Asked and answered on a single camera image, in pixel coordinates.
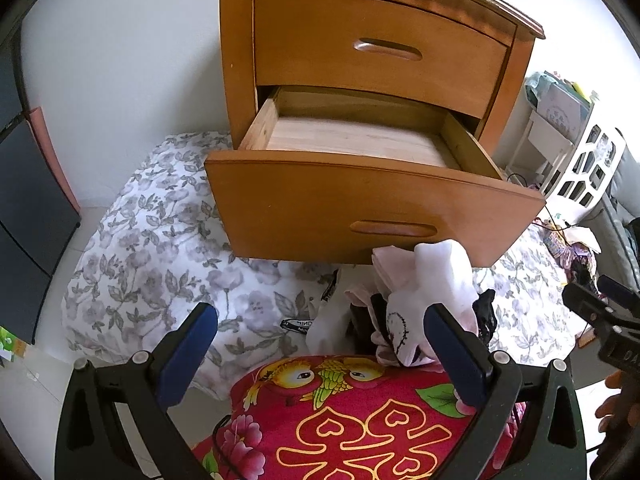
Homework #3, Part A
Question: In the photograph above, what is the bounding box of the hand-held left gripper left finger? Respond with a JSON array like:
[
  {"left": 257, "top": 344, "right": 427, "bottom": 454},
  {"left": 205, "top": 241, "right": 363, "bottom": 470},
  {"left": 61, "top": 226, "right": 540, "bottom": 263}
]
[{"left": 55, "top": 302, "right": 219, "bottom": 480}]

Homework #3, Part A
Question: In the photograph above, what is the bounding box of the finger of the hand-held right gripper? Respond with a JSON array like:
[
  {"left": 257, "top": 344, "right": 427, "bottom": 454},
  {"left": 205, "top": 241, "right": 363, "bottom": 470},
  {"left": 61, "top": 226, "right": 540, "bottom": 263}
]
[
  {"left": 561, "top": 282, "right": 614, "bottom": 329},
  {"left": 596, "top": 274, "right": 640, "bottom": 307}
]

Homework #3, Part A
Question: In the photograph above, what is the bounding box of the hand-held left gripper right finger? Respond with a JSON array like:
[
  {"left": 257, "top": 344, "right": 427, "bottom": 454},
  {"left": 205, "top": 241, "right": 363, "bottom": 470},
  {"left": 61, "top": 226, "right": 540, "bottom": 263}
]
[{"left": 423, "top": 303, "right": 588, "bottom": 480}]

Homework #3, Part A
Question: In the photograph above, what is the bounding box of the black lace garment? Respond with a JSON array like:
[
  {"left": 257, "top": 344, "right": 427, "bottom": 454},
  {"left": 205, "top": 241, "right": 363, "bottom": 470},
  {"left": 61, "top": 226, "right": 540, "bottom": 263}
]
[{"left": 469, "top": 289, "right": 499, "bottom": 347}]

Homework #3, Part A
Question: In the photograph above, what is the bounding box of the white garment with black print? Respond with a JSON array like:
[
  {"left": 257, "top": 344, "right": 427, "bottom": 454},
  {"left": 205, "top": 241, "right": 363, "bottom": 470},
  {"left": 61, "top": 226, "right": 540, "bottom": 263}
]
[{"left": 374, "top": 299, "right": 437, "bottom": 369}]

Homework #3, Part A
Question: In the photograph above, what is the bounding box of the plain white garment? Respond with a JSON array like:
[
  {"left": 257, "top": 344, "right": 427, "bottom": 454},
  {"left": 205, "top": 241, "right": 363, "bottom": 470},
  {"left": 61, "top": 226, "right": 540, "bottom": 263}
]
[{"left": 414, "top": 239, "right": 482, "bottom": 337}]

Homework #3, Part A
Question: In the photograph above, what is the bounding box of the pink and white garment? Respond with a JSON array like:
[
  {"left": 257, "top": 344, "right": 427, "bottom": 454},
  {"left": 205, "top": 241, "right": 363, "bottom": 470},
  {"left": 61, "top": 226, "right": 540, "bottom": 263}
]
[{"left": 347, "top": 245, "right": 417, "bottom": 311}]

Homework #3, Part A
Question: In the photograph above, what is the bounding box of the white shirt with black strap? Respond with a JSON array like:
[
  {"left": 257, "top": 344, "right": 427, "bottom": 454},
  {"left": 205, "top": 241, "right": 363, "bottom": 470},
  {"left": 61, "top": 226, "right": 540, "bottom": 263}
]
[{"left": 279, "top": 280, "right": 357, "bottom": 362}]

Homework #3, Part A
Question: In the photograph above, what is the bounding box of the deep wooden drawer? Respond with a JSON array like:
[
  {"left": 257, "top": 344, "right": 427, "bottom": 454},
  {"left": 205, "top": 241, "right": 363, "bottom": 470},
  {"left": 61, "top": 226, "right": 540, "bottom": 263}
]
[{"left": 204, "top": 84, "right": 547, "bottom": 268}]

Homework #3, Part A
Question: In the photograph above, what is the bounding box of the person's right hand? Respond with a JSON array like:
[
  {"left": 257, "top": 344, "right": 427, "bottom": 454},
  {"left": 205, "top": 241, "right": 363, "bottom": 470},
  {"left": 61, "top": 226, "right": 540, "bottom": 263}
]
[{"left": 594, "top": 371, "right": 634, "bottom": 434}]

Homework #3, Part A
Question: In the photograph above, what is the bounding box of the pile of colourful clutter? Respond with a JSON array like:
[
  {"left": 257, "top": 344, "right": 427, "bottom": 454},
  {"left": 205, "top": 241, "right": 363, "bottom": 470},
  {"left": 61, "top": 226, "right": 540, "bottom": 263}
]
[{"left": 537, "top": 217, "right": 603, "bottom": 283}]

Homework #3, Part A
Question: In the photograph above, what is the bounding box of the grey sofa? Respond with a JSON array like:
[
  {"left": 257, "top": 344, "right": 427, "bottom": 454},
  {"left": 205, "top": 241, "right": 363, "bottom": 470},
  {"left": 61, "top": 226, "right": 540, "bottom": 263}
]
[{"left": 599, "top": 159, "right": 640, "bottom": 281}]

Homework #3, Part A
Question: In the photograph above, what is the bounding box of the grey floral blanket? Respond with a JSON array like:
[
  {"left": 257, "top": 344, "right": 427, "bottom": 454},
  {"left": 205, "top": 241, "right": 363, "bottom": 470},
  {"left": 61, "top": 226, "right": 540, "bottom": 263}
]
[{"left": 62, "top": 131, "right": 587, "bottom": 402}]

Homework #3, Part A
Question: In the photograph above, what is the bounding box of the red printed blanket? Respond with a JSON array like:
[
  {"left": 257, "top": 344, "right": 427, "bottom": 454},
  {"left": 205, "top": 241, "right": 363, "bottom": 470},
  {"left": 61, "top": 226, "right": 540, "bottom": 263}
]
[{"left": 192, "top": 354, "right": 527, "bottom": 480}]

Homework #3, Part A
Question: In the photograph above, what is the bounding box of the white shelf rack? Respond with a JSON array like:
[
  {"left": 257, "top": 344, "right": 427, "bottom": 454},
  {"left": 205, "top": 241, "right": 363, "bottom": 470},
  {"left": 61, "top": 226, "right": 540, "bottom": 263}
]
[{"left": 504, "top": 71, "right": 597, "bottom": 192}]

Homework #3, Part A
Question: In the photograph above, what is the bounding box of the green packet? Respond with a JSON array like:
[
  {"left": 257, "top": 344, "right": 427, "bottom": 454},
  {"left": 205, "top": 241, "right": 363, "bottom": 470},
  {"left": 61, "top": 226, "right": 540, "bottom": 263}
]
[{"left": 0, "top": 326, "right": 27, "bottom": 367}]

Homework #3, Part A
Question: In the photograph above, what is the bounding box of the dark cabinet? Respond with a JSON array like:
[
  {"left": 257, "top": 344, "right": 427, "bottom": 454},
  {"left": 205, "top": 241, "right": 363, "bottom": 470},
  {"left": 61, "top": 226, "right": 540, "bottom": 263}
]
[{"left": 0, "top": 34, "right": 84, "bottom": 347}]

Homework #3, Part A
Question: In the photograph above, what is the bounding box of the wooden nightstand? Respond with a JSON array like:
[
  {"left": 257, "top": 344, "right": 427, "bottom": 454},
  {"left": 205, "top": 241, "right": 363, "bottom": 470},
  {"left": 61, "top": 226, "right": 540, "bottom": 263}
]
[{"left": 208, "top": 0, "right": 546, "bottom": 268}]

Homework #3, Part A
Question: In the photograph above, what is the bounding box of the shallow wooden drawer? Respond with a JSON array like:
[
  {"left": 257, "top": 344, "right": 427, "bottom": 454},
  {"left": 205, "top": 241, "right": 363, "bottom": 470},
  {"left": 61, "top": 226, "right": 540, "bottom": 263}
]
[{"left": 252, "top": 0, "right": 518, "bottom": 120}]

